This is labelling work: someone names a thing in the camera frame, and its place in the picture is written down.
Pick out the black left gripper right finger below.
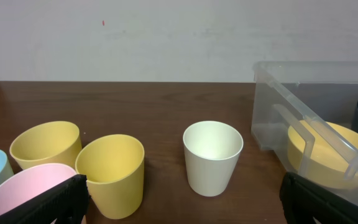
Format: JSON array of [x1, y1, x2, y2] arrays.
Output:
[[280, 172, 358, 224]]

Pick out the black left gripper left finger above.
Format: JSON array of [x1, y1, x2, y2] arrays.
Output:
[[0, 174, 90, 224]]

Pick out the yellow small bowl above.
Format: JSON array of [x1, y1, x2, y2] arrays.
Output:
[[288, 120, 358, 189]]

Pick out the pink cup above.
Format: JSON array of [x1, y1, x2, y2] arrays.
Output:
[[0, 163, 76, 216]]

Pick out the yellow cup front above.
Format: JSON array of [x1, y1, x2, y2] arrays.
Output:
[[75, 134, 145, 220]]

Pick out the yellow cup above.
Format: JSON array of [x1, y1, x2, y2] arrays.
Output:
[[75, 134, 145, 220], [9, 121, 82, 170]]

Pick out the yellow cup rear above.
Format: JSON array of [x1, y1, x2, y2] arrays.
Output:
[[9, 121, 82, 170]]

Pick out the clear plastic storage bin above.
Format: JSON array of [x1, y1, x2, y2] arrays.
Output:
[[251, 62, 358, 206]]

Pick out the white cup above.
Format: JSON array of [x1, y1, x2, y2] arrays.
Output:
[[183, 121, 244, 197]]

